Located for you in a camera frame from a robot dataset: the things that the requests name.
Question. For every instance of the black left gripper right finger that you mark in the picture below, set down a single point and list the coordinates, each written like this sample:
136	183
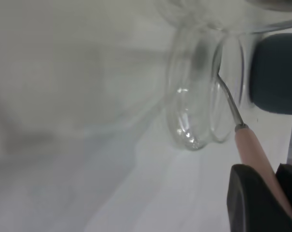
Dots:
290	183

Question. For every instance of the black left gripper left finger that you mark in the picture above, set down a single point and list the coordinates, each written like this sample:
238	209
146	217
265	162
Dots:
252	205

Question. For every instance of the dark blue-grey ceramic mug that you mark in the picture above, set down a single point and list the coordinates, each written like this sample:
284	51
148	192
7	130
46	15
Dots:
276	72

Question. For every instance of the clear round glass saucer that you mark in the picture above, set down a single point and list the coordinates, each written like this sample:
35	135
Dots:
191	116

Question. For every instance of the clear double-wall glass cup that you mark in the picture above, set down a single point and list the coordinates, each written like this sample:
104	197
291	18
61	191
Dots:
208	14

